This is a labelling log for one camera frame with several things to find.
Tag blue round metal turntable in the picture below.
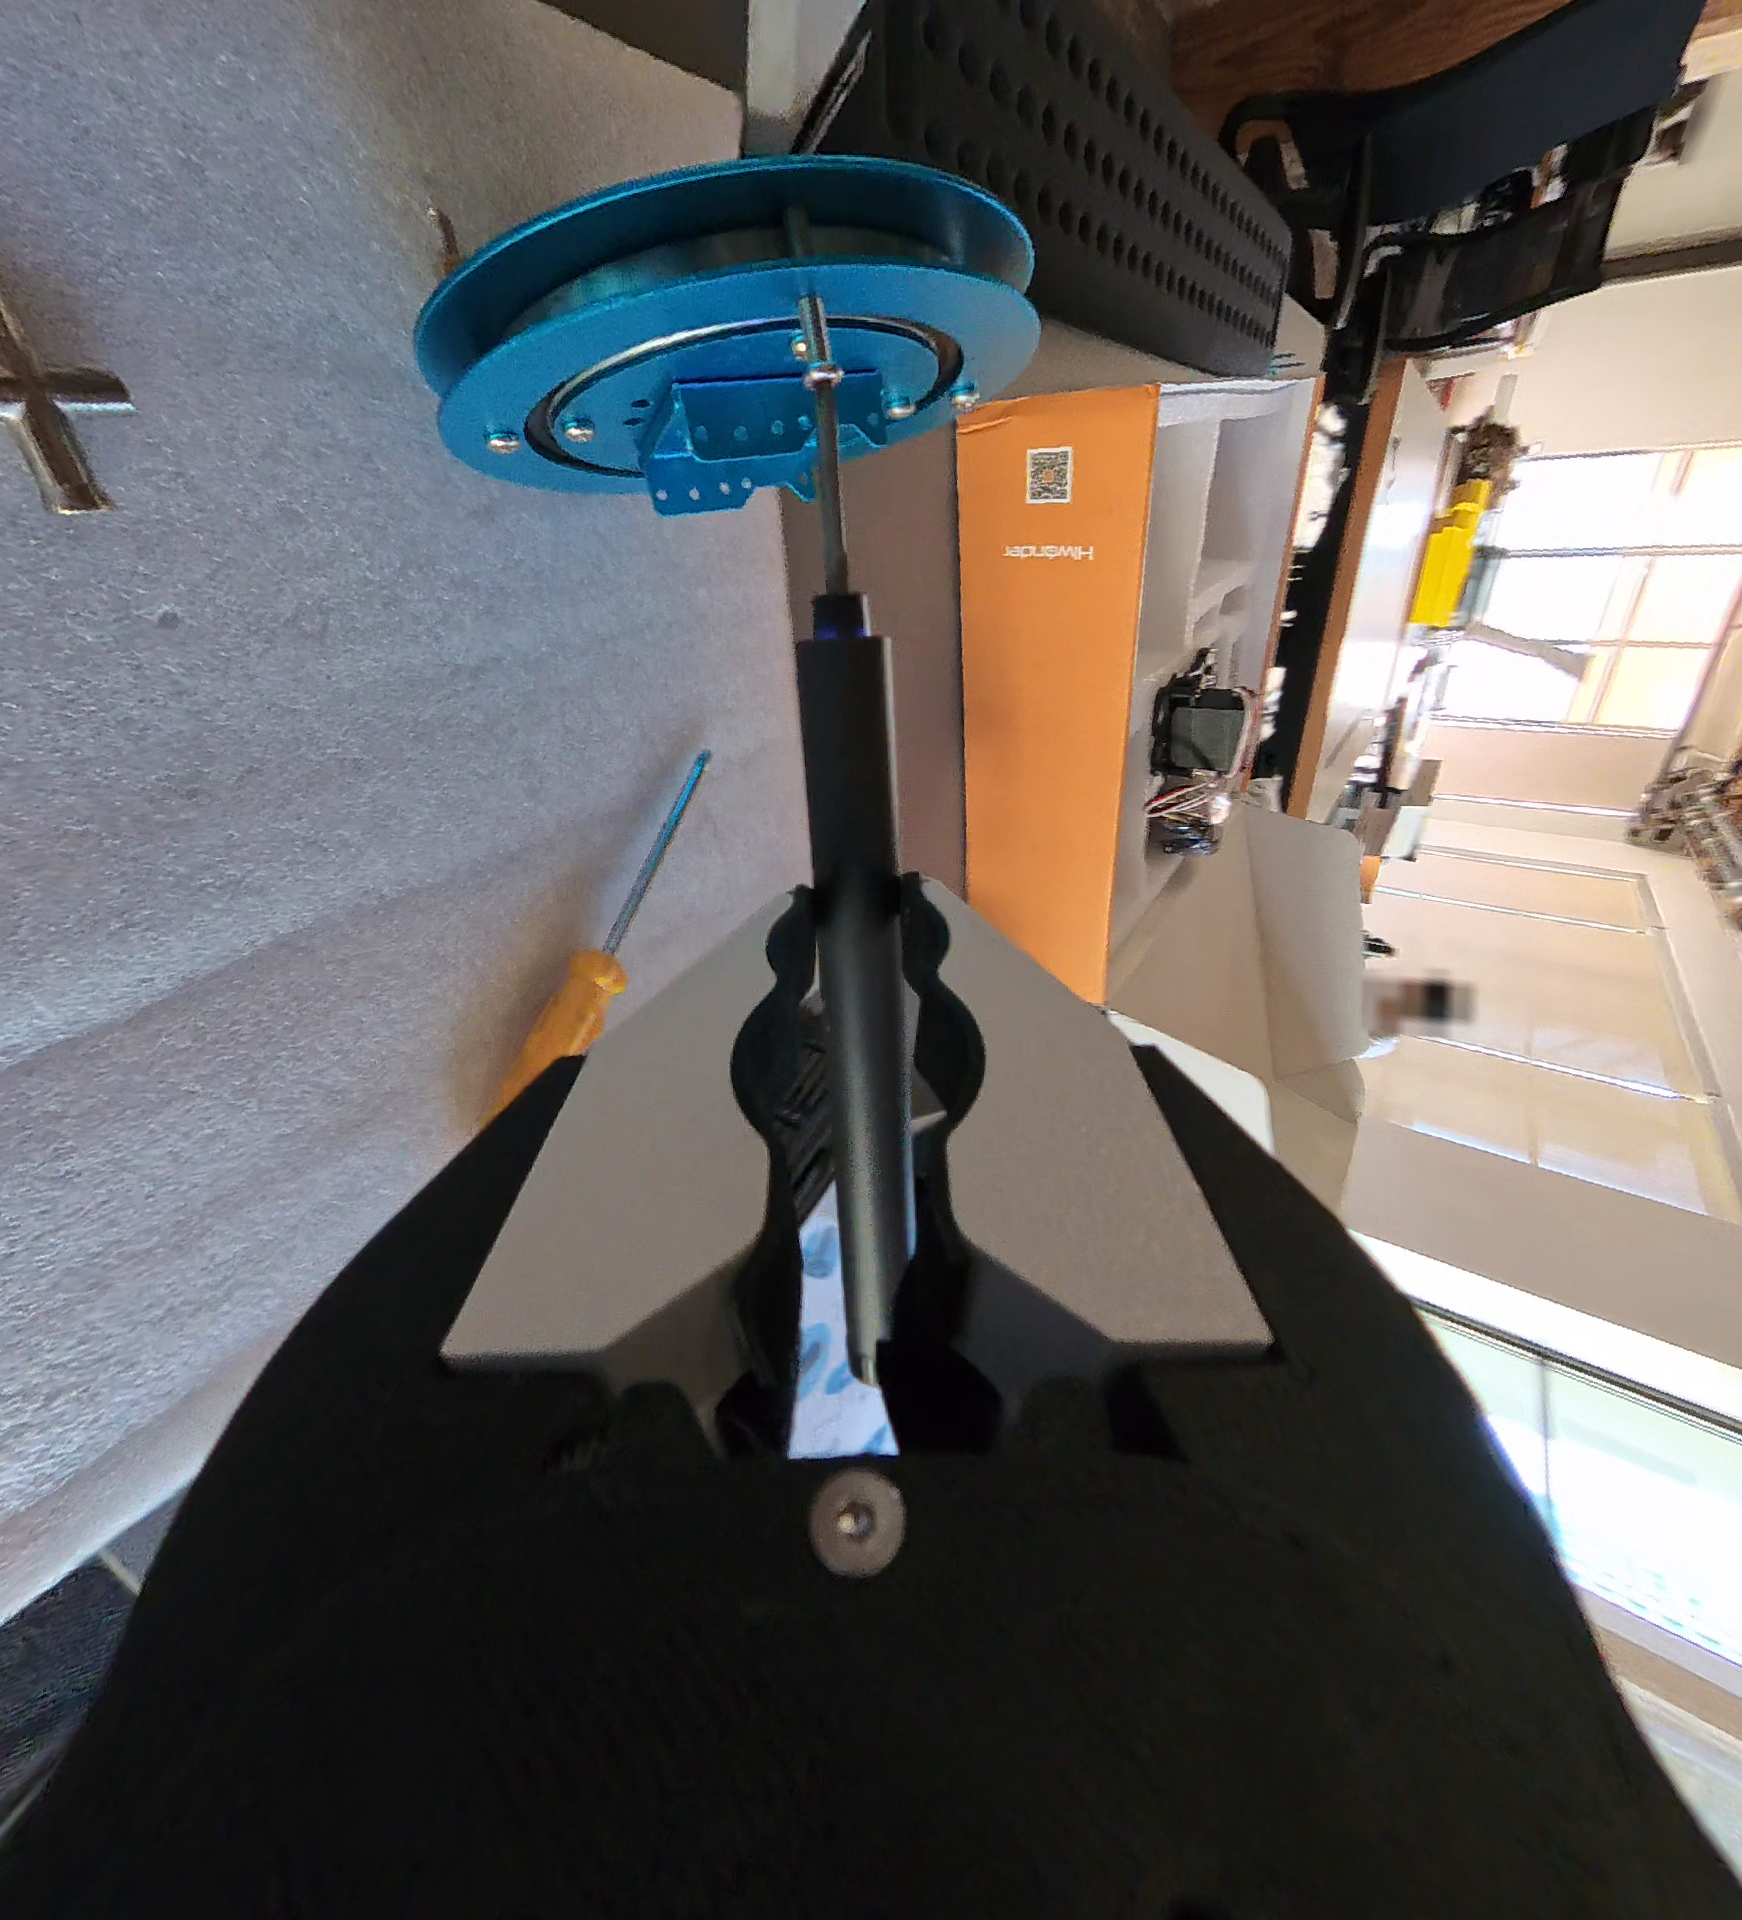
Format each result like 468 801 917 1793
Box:
414 157 1041 520

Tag black screwdriver bit case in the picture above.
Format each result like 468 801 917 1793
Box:
773 1020 843 1218

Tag yellow-handled screwdriver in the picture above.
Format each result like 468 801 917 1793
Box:
478 751 714 1129

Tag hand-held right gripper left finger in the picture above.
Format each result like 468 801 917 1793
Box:
436 883 823 1455

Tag printed instruction sheet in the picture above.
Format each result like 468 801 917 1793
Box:
788 1215 903 1456

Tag yellow storage bins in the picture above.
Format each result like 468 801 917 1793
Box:
1408 480 1495 630

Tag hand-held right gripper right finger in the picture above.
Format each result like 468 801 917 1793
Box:
884 876 1274 1455

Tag metal cross wrench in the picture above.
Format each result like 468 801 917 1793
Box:
0 117 138 516

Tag black framed window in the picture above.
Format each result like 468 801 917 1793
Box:
1403 441 1742 1712

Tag wooden pillar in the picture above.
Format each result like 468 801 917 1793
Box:
1170 0 1577 128

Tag black office chair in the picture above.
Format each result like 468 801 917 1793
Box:
1223 0 1705 347

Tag black perforated foam pad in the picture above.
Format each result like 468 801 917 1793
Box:
811 0 1293 377

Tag wooden table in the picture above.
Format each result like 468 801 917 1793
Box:
1282 360 1413 818

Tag orange cardboard box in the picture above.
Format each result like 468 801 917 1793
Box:
956 376 1375 1142

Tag white foam sheet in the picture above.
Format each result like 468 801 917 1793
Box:
0 0 812 1681

